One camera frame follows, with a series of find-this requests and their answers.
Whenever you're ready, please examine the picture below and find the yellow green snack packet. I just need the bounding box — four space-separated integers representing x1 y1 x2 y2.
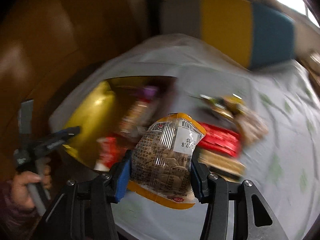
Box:
200 94 246 120

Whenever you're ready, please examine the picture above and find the clear orange-edged nut packet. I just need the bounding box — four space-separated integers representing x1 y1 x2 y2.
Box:
127 113 206 210

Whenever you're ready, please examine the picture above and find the purple snack packet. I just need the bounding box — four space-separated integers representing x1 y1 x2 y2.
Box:
142 86 158 100

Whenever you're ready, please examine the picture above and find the person's left hand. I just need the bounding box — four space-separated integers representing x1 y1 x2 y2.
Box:
11 165 52 209

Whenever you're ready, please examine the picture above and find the large red snack packet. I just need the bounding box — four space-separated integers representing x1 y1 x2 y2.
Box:
197 122 241 158

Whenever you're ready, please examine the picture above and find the white green-patterned tablecloth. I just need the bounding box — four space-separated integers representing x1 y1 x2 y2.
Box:
49 34 319 239

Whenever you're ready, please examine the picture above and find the beige sesame pastry packet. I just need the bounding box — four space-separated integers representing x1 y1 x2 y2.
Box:
234 109 268 146

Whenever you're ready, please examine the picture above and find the white long snack stick packet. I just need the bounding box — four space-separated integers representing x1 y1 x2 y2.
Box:
119 99 155 138

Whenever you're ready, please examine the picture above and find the gold rectangular tin tray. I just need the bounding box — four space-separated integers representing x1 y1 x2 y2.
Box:
63 76 176 168

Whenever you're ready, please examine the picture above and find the red white snack packet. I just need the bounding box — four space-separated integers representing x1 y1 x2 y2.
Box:
94 137 126 172

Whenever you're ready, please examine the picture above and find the black rolled mat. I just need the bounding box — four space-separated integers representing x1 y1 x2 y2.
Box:
145 0 163 37

